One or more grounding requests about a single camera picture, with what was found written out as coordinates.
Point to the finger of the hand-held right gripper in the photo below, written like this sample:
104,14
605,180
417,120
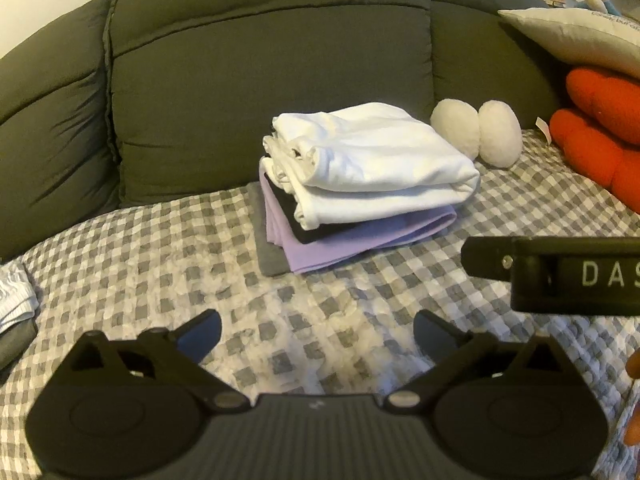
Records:
490,257

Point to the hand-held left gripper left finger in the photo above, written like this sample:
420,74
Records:
202,337

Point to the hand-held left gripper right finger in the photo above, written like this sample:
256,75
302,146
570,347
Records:
432,335

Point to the person's right hand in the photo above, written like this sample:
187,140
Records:
635,425

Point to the grey checked blanket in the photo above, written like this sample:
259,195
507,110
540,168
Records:
150,260

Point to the folded grey garment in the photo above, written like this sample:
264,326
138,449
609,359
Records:
272,260

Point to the folded purple garment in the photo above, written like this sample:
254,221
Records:
360,242

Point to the folded white garment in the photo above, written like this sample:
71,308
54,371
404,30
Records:
380,205

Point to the white round plush cushion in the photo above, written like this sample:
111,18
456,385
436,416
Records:
455,125
500,132

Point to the orange knitted cushion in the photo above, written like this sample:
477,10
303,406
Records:
605,100
590,150

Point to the folded black garment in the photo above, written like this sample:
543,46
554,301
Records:
315,234

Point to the dark grey garment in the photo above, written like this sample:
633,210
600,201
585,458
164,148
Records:
15,345

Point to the white striped garment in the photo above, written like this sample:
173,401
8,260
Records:
15,295

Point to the beige pillow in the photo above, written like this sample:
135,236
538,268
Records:
580,35

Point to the dark grey sofa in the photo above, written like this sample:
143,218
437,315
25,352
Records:
250,85

